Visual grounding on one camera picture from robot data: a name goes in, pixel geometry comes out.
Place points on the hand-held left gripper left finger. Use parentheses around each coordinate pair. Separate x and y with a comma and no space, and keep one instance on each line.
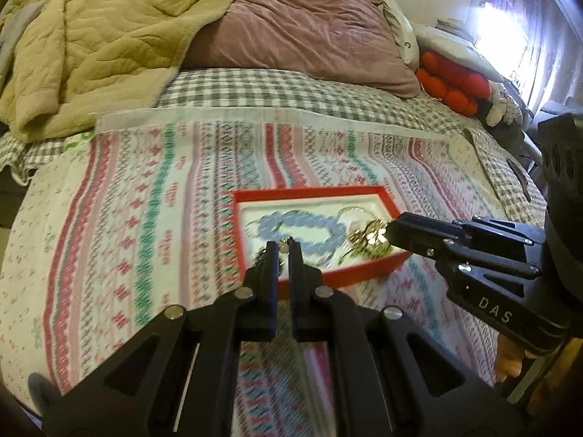
(272,273)

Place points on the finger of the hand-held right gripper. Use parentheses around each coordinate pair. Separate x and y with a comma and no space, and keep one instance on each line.
(423,225)
(410,239)

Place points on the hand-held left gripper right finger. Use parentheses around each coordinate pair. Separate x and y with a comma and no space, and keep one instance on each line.
(296,273)

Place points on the red jewelry box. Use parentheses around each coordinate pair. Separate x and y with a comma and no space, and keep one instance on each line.
(355,273)

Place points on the person's right hand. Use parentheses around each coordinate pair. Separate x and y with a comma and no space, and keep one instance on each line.
(510,357)

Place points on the small white plush toy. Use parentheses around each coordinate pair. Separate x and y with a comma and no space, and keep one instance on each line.
(501,104)

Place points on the red plush toy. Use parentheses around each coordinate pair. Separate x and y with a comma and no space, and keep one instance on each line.
(451,82)

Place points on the patterned striped cloth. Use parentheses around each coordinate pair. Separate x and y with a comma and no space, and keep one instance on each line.
(136,218)

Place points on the mauve pillow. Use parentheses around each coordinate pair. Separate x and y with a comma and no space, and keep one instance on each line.
(300,32)

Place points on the beige quilted blanket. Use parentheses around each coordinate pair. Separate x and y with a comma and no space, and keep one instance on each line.
(91,45)

